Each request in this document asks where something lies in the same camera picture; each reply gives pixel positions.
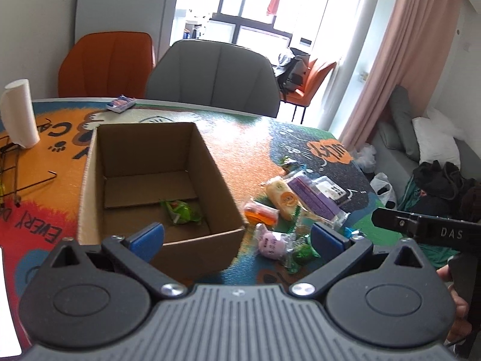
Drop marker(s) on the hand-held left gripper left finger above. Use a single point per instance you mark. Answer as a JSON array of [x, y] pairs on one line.
[[147, 237]]

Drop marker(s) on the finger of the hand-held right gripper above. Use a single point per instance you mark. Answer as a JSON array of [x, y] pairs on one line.
[[394, 222]]

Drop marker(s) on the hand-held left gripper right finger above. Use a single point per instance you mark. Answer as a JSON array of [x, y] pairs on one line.
[[326, 239]]

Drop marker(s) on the clear packet with black label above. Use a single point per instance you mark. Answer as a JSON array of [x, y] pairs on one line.
[[332, 190]]

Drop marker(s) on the orange snack packet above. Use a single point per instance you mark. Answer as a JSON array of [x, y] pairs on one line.
[[259, 215]]

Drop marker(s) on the cardboard box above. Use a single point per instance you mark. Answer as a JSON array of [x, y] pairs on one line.
[[212, 180]]

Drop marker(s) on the person's right hand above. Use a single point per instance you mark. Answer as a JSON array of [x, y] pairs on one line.
[[460, 323]]

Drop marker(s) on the teal cloth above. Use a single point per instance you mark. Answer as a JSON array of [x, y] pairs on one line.
[[432, 250]]

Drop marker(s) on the green candy packet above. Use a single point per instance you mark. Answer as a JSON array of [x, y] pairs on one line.
[[302, 255]]

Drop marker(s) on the white plastic bag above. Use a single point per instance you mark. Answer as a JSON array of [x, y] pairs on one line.
[[365, 158], [383, 190]]

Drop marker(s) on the green snack packet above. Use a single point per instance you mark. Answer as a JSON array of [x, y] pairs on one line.
[[182, 212]]

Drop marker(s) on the purple snack packet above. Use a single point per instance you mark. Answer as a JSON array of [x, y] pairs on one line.
[[312, 197]]

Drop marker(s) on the pile of black clothes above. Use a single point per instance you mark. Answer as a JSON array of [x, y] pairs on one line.
[[443, 188]]

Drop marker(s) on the pink snack packet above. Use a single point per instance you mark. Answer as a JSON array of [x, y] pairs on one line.
[[272, 242]]

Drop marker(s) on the yellow bread packet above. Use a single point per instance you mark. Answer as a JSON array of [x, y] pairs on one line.
[[282, 195]]

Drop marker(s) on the grey sofa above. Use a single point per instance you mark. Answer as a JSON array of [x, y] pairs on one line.
[[394, 158]]

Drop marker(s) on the small green packet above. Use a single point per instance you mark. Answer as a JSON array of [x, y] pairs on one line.
[[289, 162]]

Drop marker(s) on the white pillow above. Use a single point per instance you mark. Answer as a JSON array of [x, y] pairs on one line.
[[437, 143], [447, 122]]

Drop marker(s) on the grey cushion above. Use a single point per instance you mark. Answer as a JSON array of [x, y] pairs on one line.
[[404, 120]]

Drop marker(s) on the printed cartoon table mat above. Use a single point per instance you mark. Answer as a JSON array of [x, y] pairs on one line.
[[240, 146]]

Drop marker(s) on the small blue card box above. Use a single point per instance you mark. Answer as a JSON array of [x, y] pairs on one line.
[[121, 104]]

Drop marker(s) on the white sheet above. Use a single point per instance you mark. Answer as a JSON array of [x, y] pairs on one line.
[[9, 308]]

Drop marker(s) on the orange chair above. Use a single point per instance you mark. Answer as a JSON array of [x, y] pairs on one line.
[[315, 82], [107, 66]]

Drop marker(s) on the grey chair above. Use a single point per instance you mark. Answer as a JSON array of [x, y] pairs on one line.
[[214, 77]]

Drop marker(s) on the black bag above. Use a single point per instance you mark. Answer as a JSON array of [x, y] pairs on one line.
[[291, 67]]

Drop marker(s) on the pink curtain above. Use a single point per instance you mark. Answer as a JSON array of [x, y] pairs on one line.
[[406, 45]]

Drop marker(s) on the white paper towel roll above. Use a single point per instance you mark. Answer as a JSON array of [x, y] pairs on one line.
[[18, 114]]

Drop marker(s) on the black window frame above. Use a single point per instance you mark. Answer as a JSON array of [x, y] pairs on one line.
[[244, 20]]

